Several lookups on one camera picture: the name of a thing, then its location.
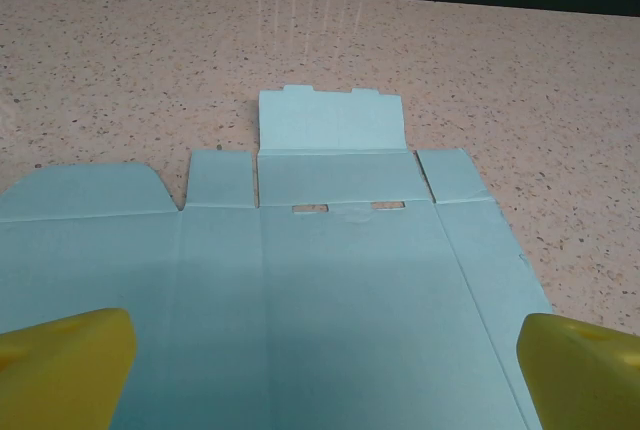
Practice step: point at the light blue paper box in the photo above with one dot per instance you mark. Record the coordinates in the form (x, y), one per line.
(320, 275)

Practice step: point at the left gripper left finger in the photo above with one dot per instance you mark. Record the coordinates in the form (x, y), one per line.
(60, 375)

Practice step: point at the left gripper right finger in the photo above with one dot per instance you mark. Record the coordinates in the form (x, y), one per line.
(585, 380)

